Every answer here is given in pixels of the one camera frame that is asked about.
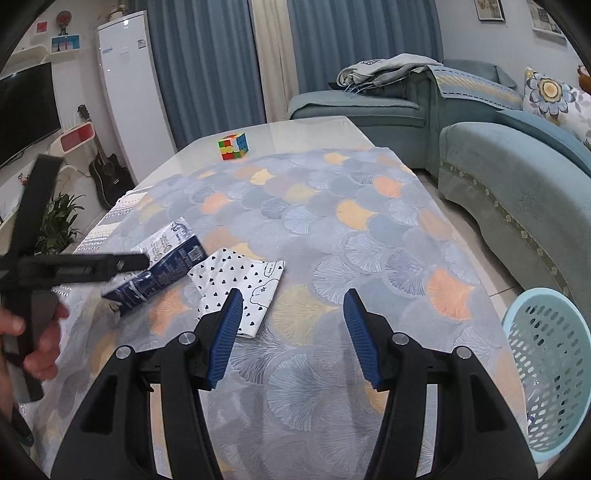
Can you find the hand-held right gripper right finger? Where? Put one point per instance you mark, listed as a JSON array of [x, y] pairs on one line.
[[362, 337]]

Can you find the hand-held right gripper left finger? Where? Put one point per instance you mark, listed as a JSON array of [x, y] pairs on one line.
[[226, 341]]

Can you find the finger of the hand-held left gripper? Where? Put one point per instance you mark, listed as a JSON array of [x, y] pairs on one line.
[[39, 203], [69, 266]]

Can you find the white heart-printed paper bag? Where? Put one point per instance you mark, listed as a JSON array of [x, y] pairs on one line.
[[240, 277]]

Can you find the blue white milk carton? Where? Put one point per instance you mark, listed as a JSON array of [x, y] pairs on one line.
[[171, 263]]

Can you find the light blue plastic basket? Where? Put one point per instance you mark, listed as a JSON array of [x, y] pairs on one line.
[[545, 350]]

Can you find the person's left hand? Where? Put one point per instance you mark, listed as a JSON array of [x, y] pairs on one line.
[[46, 350]]

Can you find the white television stand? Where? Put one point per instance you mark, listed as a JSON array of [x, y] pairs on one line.
[[11, 203]]

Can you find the green potted plant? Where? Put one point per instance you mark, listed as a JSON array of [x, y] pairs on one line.
[[60, 221]]

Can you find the white red oval shelf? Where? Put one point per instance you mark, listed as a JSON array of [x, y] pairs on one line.
[[74, 138]]

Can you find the black acoustic guitar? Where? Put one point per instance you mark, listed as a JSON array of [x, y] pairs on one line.
[[108, 175]]

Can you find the black television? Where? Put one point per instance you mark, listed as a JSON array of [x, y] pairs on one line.
[[25, 115]]

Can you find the white refrigerator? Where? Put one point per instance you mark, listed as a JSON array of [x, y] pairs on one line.
[[134, 92]]

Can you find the blue pink picture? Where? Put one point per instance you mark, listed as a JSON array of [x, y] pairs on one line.
[[64, 45]]

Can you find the small red picture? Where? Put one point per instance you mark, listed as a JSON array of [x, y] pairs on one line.
[[42, 26]]

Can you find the red round ornament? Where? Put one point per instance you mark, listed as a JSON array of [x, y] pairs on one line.
[[63, 21]]

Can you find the colourful puzzle cube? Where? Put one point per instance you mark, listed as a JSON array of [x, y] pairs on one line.
[[233, 146]]

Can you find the small yellow ornament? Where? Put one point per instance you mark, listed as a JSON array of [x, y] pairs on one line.
[[121, 9]]

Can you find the blue curtain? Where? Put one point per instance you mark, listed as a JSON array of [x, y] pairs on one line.
[[203, 69], [360, 37]]

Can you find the white coffee table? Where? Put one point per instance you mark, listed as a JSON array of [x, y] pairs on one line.
[[286, 134]]

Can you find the teal corner sofa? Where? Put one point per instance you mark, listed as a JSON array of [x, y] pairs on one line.
[[508, 175]]

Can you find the beige curtain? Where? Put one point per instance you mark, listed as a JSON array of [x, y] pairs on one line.
[[272, 60]]

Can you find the teal striped sofa towel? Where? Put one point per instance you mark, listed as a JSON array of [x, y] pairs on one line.
[[471, 85]]

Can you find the grey crumpled blanket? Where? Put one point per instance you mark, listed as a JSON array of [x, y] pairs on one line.
[[392, 64]]

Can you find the teal seat cushion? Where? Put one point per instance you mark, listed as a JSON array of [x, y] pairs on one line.
[[545, 129]]

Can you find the floral pillow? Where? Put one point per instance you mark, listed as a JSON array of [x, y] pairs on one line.
[[554, 99]]

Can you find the white wall shelf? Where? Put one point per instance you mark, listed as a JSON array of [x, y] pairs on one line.
[[27, 53]]

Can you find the tall black picture frame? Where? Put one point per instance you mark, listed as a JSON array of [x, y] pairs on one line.
[[489, 9]]

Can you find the white collage picture frame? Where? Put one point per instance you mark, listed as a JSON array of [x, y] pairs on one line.
[[547, 18]]

